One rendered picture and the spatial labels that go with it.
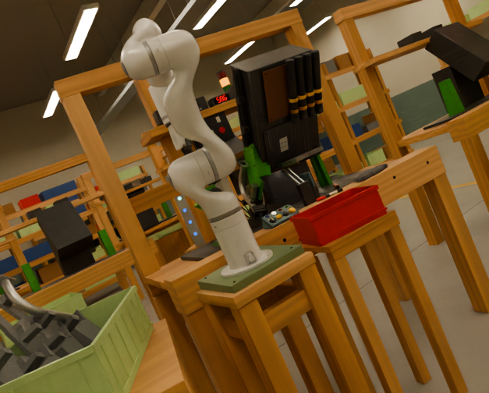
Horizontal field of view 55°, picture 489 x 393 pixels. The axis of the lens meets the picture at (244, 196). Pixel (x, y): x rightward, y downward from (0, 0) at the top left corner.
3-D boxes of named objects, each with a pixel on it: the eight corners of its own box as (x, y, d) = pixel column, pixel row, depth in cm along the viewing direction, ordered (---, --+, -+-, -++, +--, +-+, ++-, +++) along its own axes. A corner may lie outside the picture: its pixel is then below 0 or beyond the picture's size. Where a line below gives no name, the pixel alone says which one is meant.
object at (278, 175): (320, 191, 256) (295, 133, 254) (274, 214, 245) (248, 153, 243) (302, 194, 273) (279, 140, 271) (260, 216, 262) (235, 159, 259)
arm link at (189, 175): (245, 208, 155) (215, 141, 153) (193, 232, 152) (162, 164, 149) (238, 207, 167) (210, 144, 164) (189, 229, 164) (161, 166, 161)
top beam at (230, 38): (302, 21, 289) (297, 8, 288) (61, 98, 231) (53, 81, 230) (295, 28, 297) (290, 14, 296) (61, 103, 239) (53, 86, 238)
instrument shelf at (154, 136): (295, 83, 268) (293, 76, 268) (151, 137, 233) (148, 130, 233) (276, 96, 291) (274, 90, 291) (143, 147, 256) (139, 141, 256)
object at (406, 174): (447, 171, 240) (436, 144, 239) (186, 316, 182) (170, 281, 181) (426, 175, 253) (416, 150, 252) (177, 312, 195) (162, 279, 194)
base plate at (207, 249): (391, 167, 244) (389, 163, 244) (207, 262, 202) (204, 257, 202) (344, 178, 283) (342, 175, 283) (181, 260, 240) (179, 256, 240)
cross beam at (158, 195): (324, 131, 297) (319, 118, 297) (133, 215, 247) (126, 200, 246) (320, 132, 302) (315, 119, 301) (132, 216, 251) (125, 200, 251)
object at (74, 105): (363, 168, 295) (302, 22, 288) (144, 277, 237) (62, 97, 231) (355, 169, 303) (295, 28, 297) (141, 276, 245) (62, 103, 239)
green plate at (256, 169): (275, 184, 228) (267, 142, 229) (259, 186, 225) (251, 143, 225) (265, 187, 238) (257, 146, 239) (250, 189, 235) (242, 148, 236)
